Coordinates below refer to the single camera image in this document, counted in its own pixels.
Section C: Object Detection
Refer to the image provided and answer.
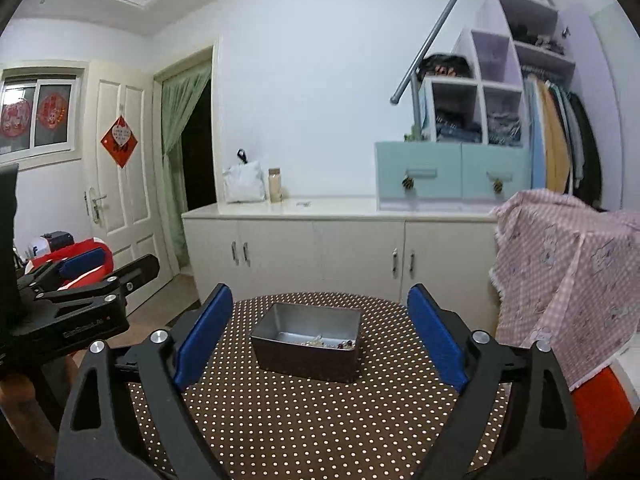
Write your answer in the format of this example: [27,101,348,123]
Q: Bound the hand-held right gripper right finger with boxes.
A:
[406,283,587,480]

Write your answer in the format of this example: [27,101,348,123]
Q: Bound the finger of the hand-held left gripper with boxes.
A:
[17,247,113,293]
[30,254,161,321]

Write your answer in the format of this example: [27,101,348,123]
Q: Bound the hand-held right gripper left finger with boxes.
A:
[54,282,235,480]

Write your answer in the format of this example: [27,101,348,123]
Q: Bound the grey metal box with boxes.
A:
[250,302,363,385]

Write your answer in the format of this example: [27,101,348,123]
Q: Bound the person's left forearm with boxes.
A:
[0,355,63,433]

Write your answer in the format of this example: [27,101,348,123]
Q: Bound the red fabric bag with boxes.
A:
[25,239,116,292]

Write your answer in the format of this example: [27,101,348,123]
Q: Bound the white cap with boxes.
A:
[25,234,51,261]

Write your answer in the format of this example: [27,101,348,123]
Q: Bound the red diamond door decoration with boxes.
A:
[100,115,138,168]

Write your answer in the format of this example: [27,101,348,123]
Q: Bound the white low cabinet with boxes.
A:
[181,197,501,321]

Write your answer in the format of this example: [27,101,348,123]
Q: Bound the brown polka dot tablecloth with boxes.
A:
[125,292,516,480]

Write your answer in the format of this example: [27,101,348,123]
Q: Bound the white bag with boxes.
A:
[222,149,266,204]

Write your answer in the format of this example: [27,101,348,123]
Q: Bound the pink checkered cloth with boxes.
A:
[489,189,640,391]

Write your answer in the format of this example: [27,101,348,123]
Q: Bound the white panel door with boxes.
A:
[82,60,176,306]

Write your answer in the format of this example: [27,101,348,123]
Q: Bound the red window paper cutting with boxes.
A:
[0,100,33,138]
[39,92,68,128]

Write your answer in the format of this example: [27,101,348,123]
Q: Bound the white framed window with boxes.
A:
[0,67,86,161]

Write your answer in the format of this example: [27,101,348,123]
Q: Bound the green curtain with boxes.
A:
[160,62,213,271]

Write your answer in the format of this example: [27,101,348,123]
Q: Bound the orange red cushion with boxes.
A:
[570,365,640,476]

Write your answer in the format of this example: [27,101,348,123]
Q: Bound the light blue drawer unit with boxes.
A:
[375,140,533,211]

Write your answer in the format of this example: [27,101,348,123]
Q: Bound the folded denim clothes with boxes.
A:
[487,112,523,147]
[435,112,483,143]

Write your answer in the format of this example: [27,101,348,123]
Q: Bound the upright grey metal pole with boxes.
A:
[410,77,425,133]

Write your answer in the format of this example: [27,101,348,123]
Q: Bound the row of hanging clothes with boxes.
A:
[522,67,603,208]

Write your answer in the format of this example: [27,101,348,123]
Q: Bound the black bag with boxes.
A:
[417,54,473,80]

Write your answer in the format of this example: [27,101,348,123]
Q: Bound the white shelf unit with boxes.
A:
[417,0,626,211]

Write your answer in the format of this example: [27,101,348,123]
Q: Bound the slanted grey metal pole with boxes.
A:
[390,0,482,107]

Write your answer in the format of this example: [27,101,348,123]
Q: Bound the metal door handle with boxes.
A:
[85,187,108,223]

